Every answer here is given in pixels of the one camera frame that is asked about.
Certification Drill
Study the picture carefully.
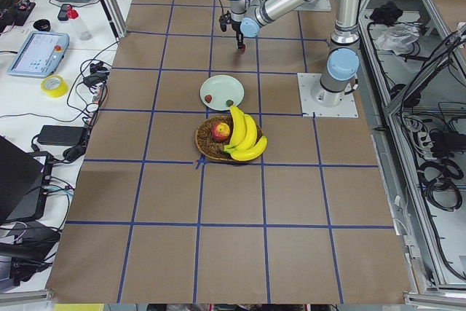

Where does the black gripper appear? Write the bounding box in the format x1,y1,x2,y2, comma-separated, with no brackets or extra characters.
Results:
218,14,244,48

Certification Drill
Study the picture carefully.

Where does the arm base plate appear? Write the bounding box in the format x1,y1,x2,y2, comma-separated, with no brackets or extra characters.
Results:
297,73,358,118

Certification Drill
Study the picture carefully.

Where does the red apple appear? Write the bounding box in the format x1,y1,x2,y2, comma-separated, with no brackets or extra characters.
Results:
210,122,231,142

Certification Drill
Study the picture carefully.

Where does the black power adapter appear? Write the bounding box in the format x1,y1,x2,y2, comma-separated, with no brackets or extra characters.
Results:
37,125,85,146

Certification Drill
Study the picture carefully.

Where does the clear bottle red cap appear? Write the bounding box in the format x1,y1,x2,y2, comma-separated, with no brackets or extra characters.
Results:
67,6,92,41

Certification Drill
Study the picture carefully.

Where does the yellow tape roll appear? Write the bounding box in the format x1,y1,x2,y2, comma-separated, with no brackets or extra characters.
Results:
41,74,68,98

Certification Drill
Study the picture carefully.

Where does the light green plate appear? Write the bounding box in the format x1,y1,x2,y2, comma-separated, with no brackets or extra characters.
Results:
200,75,244,111

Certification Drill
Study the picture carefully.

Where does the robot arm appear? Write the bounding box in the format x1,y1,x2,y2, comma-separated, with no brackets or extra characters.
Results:
219,0,360,107

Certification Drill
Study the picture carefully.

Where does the near teach pendant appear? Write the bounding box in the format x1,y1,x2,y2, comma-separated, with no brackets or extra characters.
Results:
7,31,70,78

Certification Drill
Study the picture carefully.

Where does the yellow banana bunch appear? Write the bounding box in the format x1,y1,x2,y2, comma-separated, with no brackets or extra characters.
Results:
224,105,268,162

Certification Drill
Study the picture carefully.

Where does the woven wicker basket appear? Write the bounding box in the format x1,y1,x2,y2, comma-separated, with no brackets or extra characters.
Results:
195,115,260,163

